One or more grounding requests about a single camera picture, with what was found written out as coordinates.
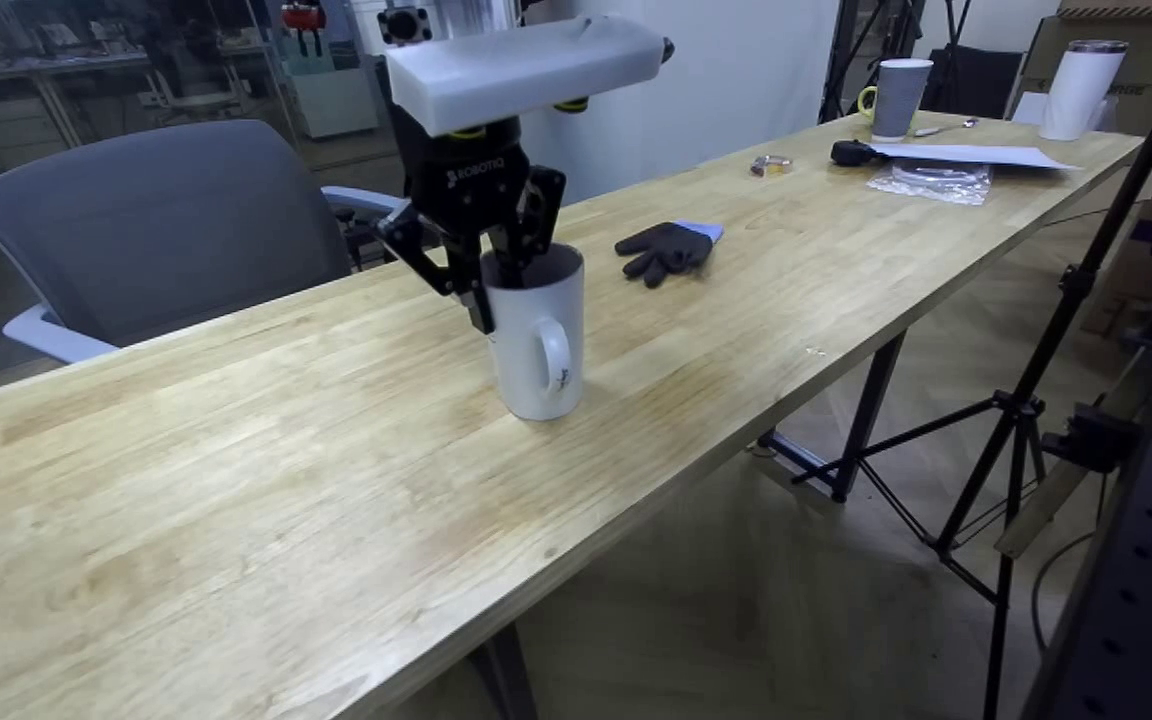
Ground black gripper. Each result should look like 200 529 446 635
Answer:
378 111 568 337

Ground white mug cup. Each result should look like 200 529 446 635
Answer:
483 243 584 421

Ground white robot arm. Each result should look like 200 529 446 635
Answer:
378 17 674 331

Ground grey cup on table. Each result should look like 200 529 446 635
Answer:
870 59 933 137

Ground black glove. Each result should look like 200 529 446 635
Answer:
615 220 711 289

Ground grey office chair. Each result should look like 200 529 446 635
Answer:
0 120 402 362

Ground black table leg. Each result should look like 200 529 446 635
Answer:
830 331 905 504

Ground clear plastic bag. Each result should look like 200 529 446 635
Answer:
870 164 992 206

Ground white paper sheets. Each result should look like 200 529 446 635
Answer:
870 144 1069 170

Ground black tripod stand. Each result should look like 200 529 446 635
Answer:
755 23 1152 720

